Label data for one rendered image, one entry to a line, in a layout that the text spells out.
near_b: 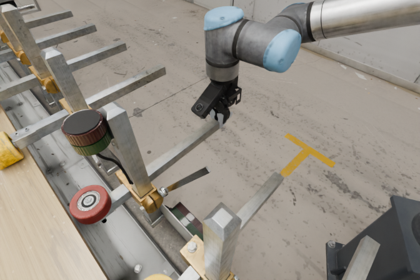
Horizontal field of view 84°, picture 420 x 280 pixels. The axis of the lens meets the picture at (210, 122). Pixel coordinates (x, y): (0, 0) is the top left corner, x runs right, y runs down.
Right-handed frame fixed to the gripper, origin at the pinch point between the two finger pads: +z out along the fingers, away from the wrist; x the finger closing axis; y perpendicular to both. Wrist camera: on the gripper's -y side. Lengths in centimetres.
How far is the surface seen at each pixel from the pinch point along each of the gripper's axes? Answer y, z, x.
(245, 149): 54, 84, 22
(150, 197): -31.3, -5.3, -7.7
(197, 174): -23.1, -15.8, -16.4
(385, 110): 175, 88, -39
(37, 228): -52, -9, 2
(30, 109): -42, 19, 87
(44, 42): -23, -14, 73
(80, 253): -47.7, -8.8, -9.2
